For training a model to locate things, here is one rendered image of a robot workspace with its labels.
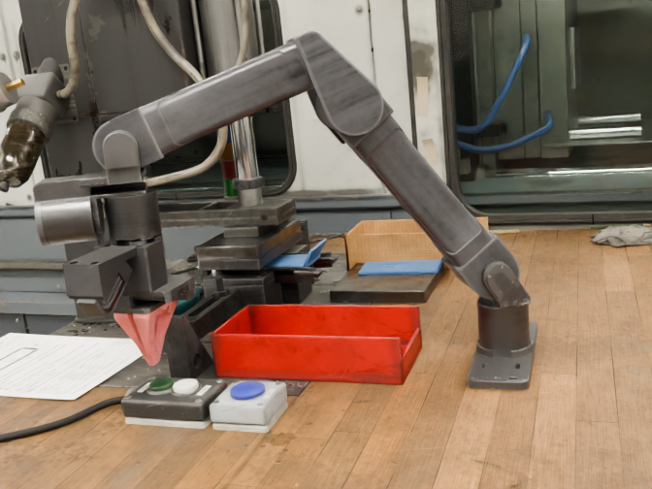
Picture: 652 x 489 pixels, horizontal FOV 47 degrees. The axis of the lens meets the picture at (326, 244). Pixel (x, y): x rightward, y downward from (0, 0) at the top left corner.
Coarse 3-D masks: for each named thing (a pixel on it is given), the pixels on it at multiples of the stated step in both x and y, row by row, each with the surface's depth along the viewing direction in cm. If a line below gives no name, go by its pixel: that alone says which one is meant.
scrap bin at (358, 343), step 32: (256, 320) 107; (288, 320) 106; (320, 320) 104; (352, 320) 103; (384, 320) 101; (416, 320) 100; (224, 352) 97; (256, 352) 95; (288, 352) 94; (320, 352) 92; (352, 352) 91; (384, 352) 90; (416, 352) 97
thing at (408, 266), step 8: (368, 264) 136; (376, 264) 135; (384, 264) 134; (392, 264) 134; (400, 264) 133; (408, 264) 133; (416, 264) 132; (424, 264) 132; (432, 264) 131; (440, 264) 127; (360, 272) 131; (368, 272) 131; (376, 272) 130; (384, 272) 130; (392, 272) 129; (400, 272) 129; (408, 272) 129; (416, 272) 128; (424, 272) 128; (432, 272) 128
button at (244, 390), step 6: (240, 384) 86; (246, 384) 85; (252, 384) 85; (258, 384) 85; (264, 384) 86; (234, 390) 84; (240, 390) 84; (246, 390) 84; (252, 390) 84; (258, 390) 84; (264, 390) 85; (234, 396) 84; (240, 396) 83; (246, 396) 83; (252, 396) 83
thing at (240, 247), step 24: (240, 120) 114; (240, 144) 115; (240, 168) 116; (240, 192) 117; (168, 216) 120; (192, 216) 118; (216, 216) 117; (240, 216) 116; (264, 216) 114; (288, 216) 118; (216, 240) 115; (240, 240) 114; (264, 240) 112; (288, 240) 120; (216, 264) 112; (240, 264) 110; (264, 264) 111
